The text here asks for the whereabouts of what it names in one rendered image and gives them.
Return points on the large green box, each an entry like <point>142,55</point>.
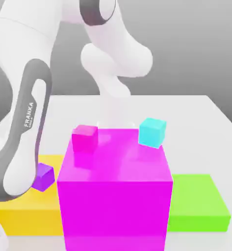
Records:
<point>196,204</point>

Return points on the small cyan cube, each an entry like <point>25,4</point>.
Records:
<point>152,132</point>

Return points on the large yellow box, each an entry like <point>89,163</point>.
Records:
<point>29,215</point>

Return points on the small purple cube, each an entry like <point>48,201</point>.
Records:
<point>45,177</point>

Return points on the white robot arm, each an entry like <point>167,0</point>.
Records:
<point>13,51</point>

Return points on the large magenta box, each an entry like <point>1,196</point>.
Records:
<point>115,196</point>

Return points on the small pink cube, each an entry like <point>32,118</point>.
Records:
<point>84,138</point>

